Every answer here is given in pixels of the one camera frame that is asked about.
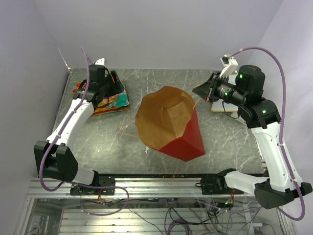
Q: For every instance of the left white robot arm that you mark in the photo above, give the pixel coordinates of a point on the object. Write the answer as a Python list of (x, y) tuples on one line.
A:
[(54, 158)]

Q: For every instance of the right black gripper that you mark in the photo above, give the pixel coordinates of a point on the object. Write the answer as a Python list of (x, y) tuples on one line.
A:
[(204, 89)]

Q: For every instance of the orange Kettle chip bag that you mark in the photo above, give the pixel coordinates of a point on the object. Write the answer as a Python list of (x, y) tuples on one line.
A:
[(97, 111)]

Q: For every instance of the red brown paper bag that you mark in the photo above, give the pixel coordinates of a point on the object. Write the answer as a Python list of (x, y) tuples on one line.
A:
[(167, 122)]

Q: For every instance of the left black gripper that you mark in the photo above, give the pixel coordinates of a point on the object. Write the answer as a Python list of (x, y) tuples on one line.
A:
[(117, 87)]

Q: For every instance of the teal snack packet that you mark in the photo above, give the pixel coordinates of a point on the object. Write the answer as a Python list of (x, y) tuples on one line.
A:
[(118, 100)]

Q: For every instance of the white notepad board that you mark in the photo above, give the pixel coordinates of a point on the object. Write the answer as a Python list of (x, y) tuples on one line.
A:
[(225, 107)]

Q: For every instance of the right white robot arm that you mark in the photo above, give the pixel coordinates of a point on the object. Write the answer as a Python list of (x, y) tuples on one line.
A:
[(262, 117)]

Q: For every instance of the aluminium rail frame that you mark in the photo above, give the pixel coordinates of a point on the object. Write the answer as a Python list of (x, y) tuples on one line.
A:
[(159, 205)]

